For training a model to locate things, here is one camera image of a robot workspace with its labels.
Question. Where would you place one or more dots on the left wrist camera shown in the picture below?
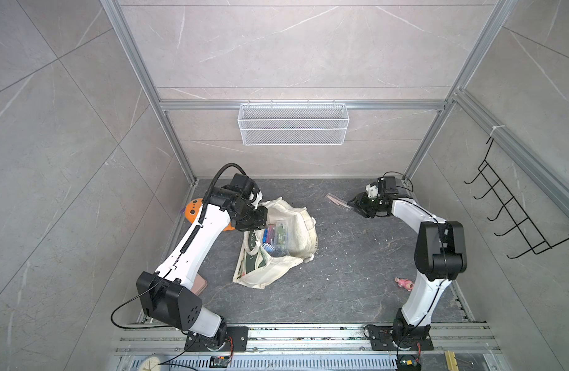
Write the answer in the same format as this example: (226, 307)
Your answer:
(245, 186)

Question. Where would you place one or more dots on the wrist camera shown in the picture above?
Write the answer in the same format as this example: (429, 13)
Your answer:
(383, 187)
(245, 186)

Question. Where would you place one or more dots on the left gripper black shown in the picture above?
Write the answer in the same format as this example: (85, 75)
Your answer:
(262, 212)

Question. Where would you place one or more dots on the blue item inside bag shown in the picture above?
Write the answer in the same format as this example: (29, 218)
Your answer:
(268, 239)

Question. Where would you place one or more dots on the white round clock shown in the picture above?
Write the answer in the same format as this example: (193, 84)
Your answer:
(152, 363)

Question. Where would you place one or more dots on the clear case pink compass set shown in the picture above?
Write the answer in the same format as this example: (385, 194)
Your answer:
(338, 201)

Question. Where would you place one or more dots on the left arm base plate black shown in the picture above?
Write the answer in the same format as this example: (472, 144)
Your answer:
(230, 338)

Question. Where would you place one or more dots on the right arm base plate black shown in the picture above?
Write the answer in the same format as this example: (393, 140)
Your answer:
(389, 338)

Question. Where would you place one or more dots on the cream canvas tote bag leaves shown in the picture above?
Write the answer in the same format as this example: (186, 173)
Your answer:
(295, 240)

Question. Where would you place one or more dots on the white wire mesh basket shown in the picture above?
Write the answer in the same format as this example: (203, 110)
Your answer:
(293, 124)

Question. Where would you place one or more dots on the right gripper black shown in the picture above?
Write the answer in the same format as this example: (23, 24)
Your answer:
(360, 205)

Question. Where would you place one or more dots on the black wire hook rack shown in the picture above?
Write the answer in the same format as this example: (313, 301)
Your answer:
(510, 206)

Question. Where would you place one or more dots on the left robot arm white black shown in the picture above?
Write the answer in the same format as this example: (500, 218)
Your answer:
(232, 199)

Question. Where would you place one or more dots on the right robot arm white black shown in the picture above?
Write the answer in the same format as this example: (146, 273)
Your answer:
(439, 256)

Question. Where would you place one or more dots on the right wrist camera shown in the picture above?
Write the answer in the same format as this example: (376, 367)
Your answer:
(383, 187)

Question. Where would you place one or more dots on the small pink toy figure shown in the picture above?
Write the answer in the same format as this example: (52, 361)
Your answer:
(404, 283)

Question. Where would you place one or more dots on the orange plush fish toy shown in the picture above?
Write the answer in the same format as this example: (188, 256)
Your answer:
(194, 211)

